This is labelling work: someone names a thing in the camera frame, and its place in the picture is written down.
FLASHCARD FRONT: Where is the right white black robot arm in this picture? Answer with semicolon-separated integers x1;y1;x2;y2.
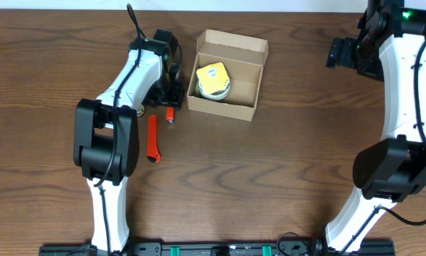
307;0;426;255

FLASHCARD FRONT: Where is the yellow sticky note pad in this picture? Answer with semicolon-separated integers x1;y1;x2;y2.
196;62;230;95

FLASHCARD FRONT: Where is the left black cable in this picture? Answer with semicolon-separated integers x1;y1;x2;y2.
95;3;146;255

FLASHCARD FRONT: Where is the white masking tape roll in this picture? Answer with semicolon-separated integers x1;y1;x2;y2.
197;81;230;102

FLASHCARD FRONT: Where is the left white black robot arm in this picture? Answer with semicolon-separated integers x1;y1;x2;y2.
73;29;184;255

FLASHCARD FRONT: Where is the black cable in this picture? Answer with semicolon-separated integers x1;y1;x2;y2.
336;28;426;255
95;3;146;255

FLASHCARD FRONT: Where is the small orange lighter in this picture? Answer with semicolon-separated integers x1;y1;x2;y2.
166;107;176;124

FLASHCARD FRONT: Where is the open brown cardboard box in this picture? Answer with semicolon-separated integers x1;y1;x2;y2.
186;29;269;122

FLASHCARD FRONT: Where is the long orange utility knife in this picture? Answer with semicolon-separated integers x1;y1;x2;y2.
147;114;161;163

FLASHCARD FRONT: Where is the right black cable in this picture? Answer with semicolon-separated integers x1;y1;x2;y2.
336;28;426;255

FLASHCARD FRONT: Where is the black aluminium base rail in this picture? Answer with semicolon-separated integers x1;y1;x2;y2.
38;239;396;256

